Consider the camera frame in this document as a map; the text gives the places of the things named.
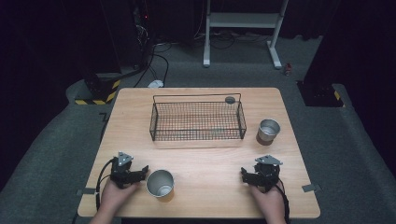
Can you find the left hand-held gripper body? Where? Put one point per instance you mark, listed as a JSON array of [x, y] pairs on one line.
[[122, 169]]

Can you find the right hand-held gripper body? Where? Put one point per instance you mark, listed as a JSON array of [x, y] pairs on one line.
[[267, 172]]

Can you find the orange metal cup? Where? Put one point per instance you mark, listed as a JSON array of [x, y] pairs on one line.
[[160, 184]]

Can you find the silver metal cup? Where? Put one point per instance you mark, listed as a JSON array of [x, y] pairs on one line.
[[267, 130]]

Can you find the person's left hand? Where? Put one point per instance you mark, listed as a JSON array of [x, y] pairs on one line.
[[115, 197]]

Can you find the person's right hand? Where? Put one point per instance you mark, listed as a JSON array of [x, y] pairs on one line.
[[269, 200]]

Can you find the grey tape piece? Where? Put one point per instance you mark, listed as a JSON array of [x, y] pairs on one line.
[[86, 191], [311, 188]]

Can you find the grey round table grommet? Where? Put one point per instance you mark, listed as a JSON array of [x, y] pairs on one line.
[[230, 100]]

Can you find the black yellow striped stand base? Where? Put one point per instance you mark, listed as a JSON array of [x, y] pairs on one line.
[[102, 91]]

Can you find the black stand base yellow mark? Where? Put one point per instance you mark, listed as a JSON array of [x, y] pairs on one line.
[[320, 95]]

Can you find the small red object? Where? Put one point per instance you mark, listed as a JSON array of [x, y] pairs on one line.
[[288, 69]]

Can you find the black computer tower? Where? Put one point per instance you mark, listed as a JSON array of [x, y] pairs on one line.
[[141, 34]]

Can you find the white metal stand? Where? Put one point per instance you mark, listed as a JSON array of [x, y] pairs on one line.
[[243, 20]]

